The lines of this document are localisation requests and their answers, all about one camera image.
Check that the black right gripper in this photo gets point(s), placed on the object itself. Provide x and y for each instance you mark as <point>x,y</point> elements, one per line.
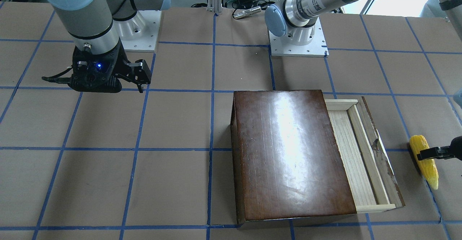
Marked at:
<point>121,65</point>

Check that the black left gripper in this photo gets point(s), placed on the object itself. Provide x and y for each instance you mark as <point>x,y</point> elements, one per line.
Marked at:
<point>442,152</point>

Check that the yellow corn cob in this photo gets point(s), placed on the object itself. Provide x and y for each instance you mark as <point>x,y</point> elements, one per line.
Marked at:
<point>427,168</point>

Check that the light wooden drawer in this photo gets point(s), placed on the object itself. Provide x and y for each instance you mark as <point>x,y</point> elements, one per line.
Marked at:
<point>370,175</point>

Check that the dark wooden drawer cabinet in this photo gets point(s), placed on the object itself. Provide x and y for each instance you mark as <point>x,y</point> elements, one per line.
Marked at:
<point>286,160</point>

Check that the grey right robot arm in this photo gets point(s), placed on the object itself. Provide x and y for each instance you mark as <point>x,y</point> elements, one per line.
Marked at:
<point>98,29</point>

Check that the silver cylindrical tool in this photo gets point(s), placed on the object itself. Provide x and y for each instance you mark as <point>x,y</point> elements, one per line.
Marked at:
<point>246,13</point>

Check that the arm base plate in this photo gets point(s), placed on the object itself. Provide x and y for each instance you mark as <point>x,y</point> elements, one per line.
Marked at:
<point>140,33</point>
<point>308,42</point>

